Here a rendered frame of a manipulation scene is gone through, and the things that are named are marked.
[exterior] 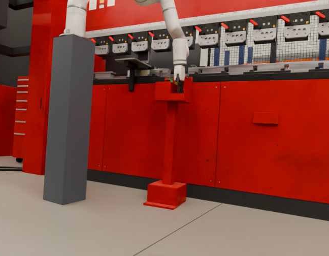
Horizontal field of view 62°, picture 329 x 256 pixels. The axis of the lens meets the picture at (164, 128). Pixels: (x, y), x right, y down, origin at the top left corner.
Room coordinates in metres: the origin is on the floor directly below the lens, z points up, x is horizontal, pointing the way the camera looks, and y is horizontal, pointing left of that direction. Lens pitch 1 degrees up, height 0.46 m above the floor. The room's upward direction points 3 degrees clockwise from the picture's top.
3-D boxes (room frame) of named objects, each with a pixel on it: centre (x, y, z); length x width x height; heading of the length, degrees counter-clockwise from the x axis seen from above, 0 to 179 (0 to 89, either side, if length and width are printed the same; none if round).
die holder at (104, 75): (2.57, 0.71, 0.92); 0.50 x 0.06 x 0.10; 64
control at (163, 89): (1.80, -0.05, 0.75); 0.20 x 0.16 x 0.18; 68
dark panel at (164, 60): (2.89, 0.21, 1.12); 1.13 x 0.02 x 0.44; 64
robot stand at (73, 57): (1.71, 0.60, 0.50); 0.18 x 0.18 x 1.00; 59
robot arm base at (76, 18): (1.71, 0.60, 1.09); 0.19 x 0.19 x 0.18
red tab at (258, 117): (1.74, -0.64, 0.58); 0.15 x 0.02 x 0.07; 64
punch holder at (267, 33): (1.90, -0.66, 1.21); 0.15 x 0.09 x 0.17; 64
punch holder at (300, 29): (1.82, -0.84, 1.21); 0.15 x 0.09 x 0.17; 64
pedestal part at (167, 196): (1.78, -0.04, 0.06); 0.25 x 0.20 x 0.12; 158
